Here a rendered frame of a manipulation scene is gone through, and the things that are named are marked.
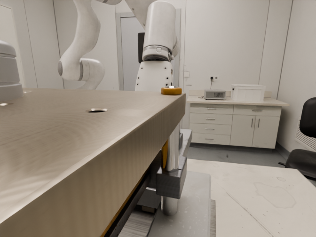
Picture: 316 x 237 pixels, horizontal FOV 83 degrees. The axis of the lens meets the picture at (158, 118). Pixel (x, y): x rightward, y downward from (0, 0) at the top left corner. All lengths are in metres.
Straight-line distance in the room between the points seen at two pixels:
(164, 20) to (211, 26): 2.76
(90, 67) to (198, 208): 0.93
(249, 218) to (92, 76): 0.91
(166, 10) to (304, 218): 0.67
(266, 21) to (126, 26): 2.20
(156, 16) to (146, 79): 0.17
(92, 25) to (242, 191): 0.88
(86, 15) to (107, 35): 2.73
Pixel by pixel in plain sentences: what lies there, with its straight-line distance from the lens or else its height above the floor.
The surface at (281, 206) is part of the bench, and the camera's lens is 0.68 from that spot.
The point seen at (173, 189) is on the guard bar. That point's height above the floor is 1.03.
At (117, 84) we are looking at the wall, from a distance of 3.52.
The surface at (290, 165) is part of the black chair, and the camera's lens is 1.66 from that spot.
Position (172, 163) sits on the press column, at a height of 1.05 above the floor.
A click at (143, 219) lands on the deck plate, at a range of 0.29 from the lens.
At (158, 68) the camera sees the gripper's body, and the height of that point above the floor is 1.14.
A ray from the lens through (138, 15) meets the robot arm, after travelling 0.67.
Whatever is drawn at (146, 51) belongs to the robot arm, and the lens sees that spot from 0.52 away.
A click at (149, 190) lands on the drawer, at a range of 0.27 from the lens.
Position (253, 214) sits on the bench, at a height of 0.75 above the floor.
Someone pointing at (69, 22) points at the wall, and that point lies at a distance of 4.07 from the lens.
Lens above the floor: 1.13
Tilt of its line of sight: 14 degrees down
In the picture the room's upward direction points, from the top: straight up
